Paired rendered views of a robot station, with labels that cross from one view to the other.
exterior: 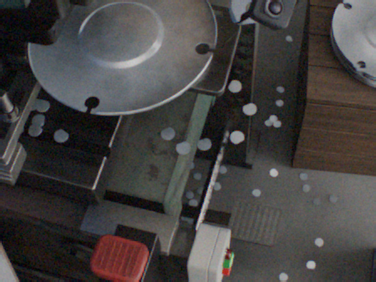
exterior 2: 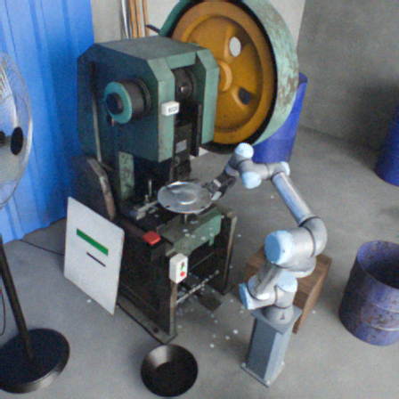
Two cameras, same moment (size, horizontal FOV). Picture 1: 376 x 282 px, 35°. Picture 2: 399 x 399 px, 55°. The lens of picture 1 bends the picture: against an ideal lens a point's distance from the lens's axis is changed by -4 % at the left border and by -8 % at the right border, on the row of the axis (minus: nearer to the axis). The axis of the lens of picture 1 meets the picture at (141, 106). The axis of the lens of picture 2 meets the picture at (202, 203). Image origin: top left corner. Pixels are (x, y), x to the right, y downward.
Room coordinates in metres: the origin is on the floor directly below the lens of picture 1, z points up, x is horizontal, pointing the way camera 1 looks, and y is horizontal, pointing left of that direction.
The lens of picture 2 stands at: (-1.04, -0.45, 1.90)
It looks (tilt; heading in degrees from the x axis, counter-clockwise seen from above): 34 degrees down; 12
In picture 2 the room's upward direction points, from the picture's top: 4 degrees clockwise
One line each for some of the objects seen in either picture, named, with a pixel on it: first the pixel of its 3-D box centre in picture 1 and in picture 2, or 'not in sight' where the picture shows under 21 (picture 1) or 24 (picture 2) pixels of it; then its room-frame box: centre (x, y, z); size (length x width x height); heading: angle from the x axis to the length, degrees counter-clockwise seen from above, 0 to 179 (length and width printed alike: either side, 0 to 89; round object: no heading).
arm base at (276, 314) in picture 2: not in sight; (278, 304); (0.28, -0.57, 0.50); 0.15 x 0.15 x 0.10
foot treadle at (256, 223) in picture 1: (160, 205); (182, 283); (0.60, 0.00, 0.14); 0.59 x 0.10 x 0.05; 63
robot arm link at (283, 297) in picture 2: not in sight; (281, 287); (0.28, -0.57, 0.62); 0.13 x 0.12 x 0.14; 124
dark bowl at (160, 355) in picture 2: not in sight; (169, 372); (0.07, -0.10, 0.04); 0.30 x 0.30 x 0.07
